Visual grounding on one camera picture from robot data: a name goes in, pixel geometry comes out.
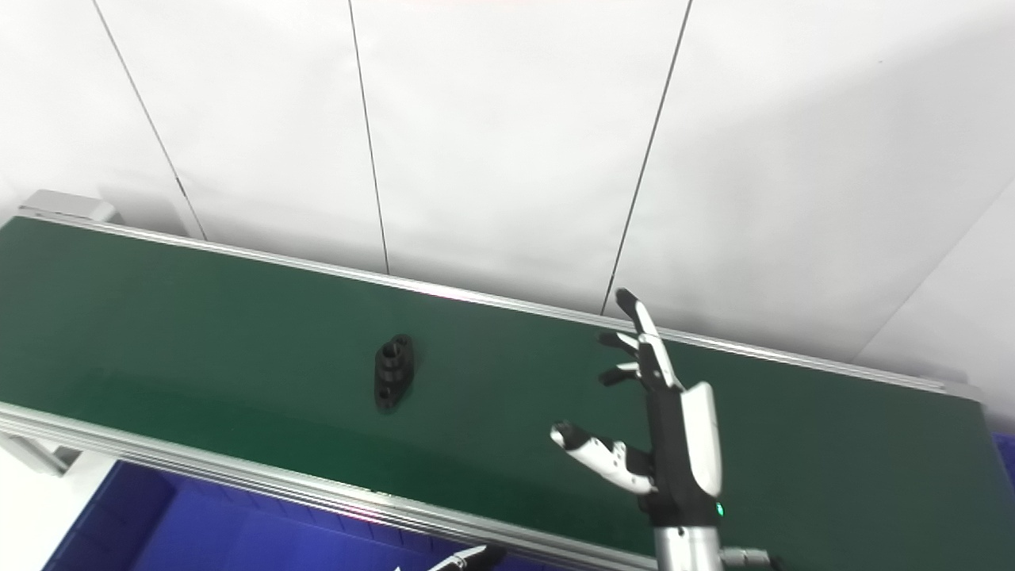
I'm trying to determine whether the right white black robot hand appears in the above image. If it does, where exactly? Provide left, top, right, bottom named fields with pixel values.
left=550, top=288, right=724, bottom=528

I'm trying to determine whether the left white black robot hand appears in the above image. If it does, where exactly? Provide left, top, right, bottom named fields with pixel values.
left=395, top=544, right=508, bottom=571

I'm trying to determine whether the black flange part with holes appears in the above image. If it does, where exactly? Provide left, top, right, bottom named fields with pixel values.
left=373, top=334, right=416, bottom=413

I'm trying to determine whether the green conveyor belt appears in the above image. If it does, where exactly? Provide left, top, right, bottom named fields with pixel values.
left=0, top=189, right=1015, bottom=571
left=0, top=216, right=1015, bottom=571

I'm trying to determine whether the blue plastic bin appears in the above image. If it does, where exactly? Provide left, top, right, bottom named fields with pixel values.
left=44, top=460, right=572, bottom=571
left=991, top=432, right=1015, bottom=485

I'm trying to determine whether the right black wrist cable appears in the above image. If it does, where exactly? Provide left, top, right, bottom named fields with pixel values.
left=720, top=546, right=782, bottom=571

